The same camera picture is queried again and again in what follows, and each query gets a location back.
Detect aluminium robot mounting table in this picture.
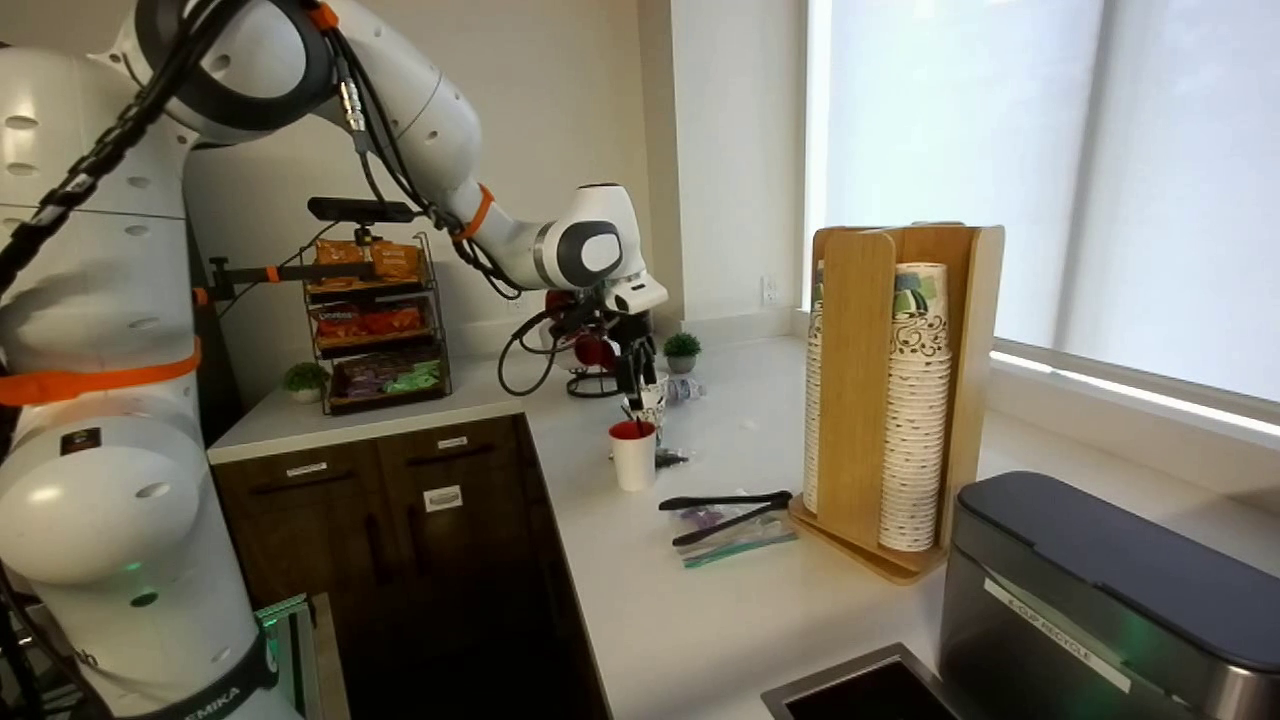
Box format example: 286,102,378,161
252,593,356,720

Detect small green potted plant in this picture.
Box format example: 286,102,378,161
660,327,704,380
279,354,331,405

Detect snack display rack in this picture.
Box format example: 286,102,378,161
301,235,450,414

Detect orange strap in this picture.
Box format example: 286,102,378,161
0,344,206,412

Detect dark wooden cabinet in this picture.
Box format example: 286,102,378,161
206,412,610,720

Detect black cable bundle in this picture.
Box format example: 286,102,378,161
0,0,590,405

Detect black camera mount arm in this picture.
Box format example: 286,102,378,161
196,191,422,303

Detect wooden cup dispenser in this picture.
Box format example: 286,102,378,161
798,220,1008,581

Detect stack of patterned paper cups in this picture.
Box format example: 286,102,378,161
877,260,953,554

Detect window with white blind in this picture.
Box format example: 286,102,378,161
803,0,1280,412

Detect stainless steel bin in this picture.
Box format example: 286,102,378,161
935,467,1280,720

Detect zip bag with teal edge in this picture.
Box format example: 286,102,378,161
677,505,803,572

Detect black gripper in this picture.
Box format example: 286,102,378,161
562,292,660,414

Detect red mug on rack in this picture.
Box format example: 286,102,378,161
572,327,621,375

